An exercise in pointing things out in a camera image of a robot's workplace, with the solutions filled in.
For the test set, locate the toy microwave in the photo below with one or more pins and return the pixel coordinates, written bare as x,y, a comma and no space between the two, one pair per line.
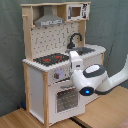
78,11

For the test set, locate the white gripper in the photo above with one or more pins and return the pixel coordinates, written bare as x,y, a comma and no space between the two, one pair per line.
76,62

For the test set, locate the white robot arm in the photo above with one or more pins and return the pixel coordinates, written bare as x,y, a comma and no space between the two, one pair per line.
94,79

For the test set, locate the black toy faucet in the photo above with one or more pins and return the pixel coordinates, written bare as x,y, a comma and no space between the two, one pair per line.
71,44

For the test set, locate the grey range hood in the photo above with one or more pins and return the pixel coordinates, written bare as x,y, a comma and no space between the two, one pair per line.
48,18

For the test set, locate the grey toy sink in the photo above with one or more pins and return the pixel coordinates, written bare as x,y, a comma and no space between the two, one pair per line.
81,50

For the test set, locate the toy oven door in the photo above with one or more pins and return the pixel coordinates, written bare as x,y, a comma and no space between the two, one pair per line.
65,100

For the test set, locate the wooden toy kitchen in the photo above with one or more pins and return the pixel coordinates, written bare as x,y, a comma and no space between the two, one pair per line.
45,40

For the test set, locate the black stovetop red burners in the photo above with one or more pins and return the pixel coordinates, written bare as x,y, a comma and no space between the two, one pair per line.
52,59

